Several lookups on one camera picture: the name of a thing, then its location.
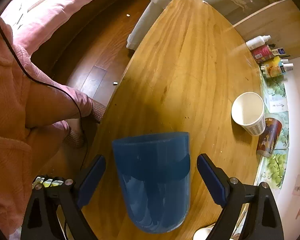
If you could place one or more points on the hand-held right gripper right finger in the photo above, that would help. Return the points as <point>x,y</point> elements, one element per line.
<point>212,177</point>

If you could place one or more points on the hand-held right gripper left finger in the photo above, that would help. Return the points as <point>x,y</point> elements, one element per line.
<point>88,180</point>

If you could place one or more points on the blue plastic cup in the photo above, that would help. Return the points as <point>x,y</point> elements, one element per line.
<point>152,180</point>

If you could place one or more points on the printed colourful cup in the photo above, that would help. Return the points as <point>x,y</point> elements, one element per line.
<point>269,137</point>

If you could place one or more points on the white paper cup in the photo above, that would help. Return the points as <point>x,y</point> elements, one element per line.
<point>247,110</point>

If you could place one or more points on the brown knitted slipper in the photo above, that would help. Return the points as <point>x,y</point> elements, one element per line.
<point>76,138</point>
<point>98,110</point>

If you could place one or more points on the white round object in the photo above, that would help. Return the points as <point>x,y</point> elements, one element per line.
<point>202,234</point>

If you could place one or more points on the grape printed table cover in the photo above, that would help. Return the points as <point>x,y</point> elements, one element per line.
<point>277,130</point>

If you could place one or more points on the person in pink robe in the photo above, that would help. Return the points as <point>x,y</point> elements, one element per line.
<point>22,120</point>

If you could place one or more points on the red printed can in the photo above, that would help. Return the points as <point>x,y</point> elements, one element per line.
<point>262,53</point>

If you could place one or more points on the dark blue small box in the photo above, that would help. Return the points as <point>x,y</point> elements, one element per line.
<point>279,52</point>

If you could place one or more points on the white plastic bottle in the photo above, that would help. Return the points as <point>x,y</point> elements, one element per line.
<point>257,42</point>

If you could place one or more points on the wooden board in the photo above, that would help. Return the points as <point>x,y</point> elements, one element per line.
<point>272,22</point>

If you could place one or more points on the white cloth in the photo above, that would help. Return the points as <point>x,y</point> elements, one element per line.
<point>150,15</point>

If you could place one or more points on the pink bed blanket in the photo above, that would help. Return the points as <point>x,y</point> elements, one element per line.
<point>50,7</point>

